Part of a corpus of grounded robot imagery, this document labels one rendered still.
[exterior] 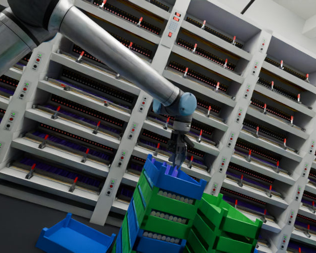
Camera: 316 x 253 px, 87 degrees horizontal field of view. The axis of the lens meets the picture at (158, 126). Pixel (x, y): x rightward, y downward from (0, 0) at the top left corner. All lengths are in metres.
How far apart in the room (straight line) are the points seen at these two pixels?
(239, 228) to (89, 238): 0.78
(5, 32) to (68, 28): 0.20
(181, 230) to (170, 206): 0.11
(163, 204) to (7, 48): 0.71
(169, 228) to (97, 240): 0.53
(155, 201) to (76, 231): 0.63
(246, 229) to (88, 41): 0.90
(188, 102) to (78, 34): 0.42
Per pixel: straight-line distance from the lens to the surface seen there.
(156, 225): 0.72
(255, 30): 1.73
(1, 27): 0.71
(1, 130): 1.37
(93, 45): 0.58
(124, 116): 1.15
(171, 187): 0.68
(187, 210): 0.74
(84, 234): 1.18
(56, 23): 0.59
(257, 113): 1.51
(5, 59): 0.71
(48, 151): 1.26
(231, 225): 0.84
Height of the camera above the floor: 0.64
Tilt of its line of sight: 4 degrees up
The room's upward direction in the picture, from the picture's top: 21 degrees clockwise
